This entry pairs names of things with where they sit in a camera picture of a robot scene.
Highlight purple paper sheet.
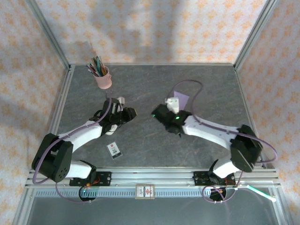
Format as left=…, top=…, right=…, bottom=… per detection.
left=169, top=90, right=191, bottom=111

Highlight badge card in clear holder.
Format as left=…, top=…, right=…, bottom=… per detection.
left=106, top=142, right=123, bottom=161

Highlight pink pen cup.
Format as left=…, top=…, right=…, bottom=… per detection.
left=94, top=65, right=113, bottom=90

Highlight teal pen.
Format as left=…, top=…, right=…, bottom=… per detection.
left=97, top=55, right=105, bottom=77

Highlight red pen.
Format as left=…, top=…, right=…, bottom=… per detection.
left=87, top=63, right=98, bottom=76

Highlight small box with red label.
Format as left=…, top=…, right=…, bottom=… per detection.
left=135, top=184, right=156, bottom=200

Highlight green and white swab stick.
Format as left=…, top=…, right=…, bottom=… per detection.
left=247, top=184, right=278, bottom=203

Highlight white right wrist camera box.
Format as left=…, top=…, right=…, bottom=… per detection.
left=165, top=97, right=180, bottom=113

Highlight aluminium table edge rail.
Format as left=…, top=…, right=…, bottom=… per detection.
left=70, top=62, right=235, bottom=67
left=234, top=65, right=267, bottom=169
left=38, top=65, right=76, bottom=169

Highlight wide aluminium base rail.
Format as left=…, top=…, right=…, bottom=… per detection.
left=25, top=167, right=281, bottom=188

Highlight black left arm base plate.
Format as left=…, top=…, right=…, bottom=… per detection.
left=69, top=171, right=112, bottom=187

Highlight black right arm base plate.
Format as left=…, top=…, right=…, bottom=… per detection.
left=192, top=170, right=236, bottom=187

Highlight red and black power wires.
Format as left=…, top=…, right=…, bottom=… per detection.
left=219, top=179, right=235, bottom=189
left=84, top=178, right=101, bottom=188

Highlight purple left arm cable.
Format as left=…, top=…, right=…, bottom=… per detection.
left=32, top=97, right=113, bottom=203

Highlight grey slotted cable duct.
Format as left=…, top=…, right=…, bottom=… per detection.
left=35, top=189, right=211, bottom=198

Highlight aluminium frame post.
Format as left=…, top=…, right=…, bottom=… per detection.
left=233, top=0, right=281, bottom=70
left=25, top=0, right=71, bottom=70

